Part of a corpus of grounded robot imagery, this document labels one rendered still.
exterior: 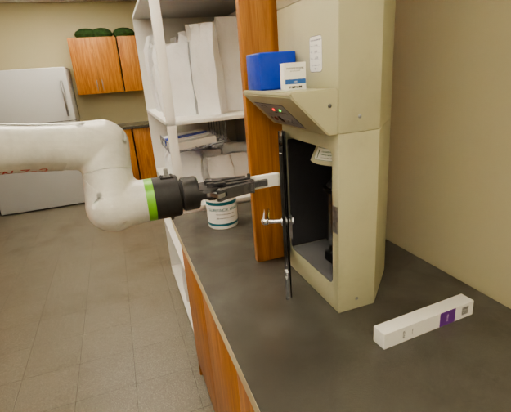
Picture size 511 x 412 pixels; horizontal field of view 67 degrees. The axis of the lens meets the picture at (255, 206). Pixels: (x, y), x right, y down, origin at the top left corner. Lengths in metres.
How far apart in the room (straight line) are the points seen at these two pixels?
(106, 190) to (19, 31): 5.69
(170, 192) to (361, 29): 0.53
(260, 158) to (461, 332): 0.72
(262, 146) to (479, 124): 0.60
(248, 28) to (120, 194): 0.63
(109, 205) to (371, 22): 0.66
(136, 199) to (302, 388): 0.51
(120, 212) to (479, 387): 0.79
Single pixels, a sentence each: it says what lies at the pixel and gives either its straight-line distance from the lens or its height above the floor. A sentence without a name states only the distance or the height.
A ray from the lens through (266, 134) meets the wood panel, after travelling 1.22.
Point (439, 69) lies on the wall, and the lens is 1.28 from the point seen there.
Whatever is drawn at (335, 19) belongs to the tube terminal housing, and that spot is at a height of 1.65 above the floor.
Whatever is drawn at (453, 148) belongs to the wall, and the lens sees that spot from 1.25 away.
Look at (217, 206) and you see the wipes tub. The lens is 1.60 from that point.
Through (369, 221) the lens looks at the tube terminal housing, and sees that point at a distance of 1.01.
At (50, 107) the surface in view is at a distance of 5.70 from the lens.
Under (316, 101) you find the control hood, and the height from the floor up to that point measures 1.49.
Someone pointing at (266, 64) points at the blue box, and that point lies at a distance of 1.02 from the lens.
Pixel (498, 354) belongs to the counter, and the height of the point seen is 0.94.
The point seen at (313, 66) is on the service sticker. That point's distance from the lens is 0.99.
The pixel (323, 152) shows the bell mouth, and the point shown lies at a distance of 1.03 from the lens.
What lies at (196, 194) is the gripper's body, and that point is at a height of 1.31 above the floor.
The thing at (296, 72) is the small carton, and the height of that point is 1.55.
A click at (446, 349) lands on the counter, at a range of 1.02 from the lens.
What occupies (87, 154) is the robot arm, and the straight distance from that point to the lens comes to 0.83.
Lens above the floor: 1.55
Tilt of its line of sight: 19 degrees down
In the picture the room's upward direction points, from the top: 4 degrees counter-clockwise
